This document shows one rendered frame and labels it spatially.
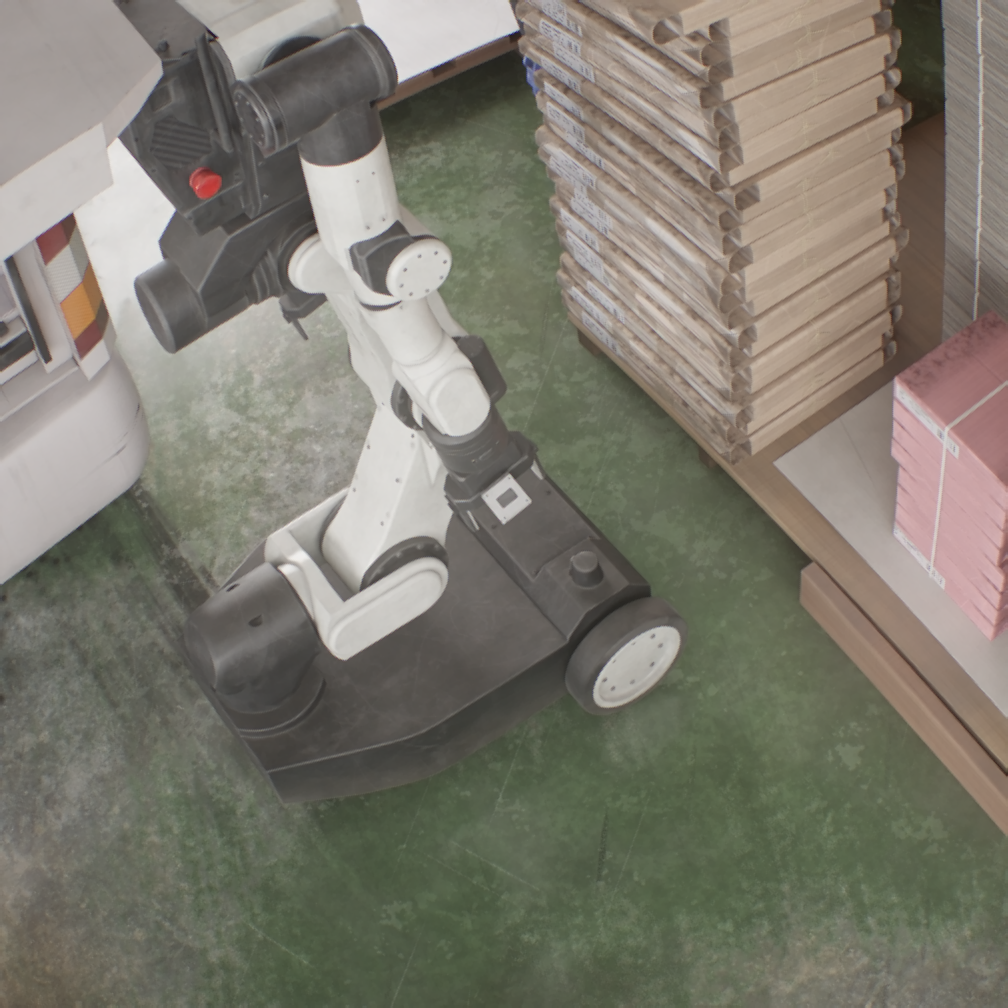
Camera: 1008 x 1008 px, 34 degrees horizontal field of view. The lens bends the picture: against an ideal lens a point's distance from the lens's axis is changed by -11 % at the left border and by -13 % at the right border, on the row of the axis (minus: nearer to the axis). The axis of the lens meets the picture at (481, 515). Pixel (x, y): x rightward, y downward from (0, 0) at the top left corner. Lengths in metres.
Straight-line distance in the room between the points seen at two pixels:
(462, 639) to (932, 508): 0.75
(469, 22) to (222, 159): 2.06
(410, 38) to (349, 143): 2.14
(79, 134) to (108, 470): 1.67
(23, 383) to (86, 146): 1.61
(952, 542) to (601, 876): 0.74
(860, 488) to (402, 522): 0.79
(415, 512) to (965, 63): 1.12
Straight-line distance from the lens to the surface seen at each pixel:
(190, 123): 1.86
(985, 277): 2.86
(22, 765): 2.97
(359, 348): 2.38
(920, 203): 3.42
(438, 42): 3.87
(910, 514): 2.75
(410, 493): 2.51
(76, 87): 1.15
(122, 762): 2.90
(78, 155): 1.13
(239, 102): 1.75
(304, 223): 2.10
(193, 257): 2.08
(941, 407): 2.53
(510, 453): 2.25
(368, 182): 1.82
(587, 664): 2.64
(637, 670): 2.74
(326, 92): 1.72
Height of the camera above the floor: 2.38
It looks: 52 degrees down
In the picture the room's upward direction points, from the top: 12 degrees counter-clockwise
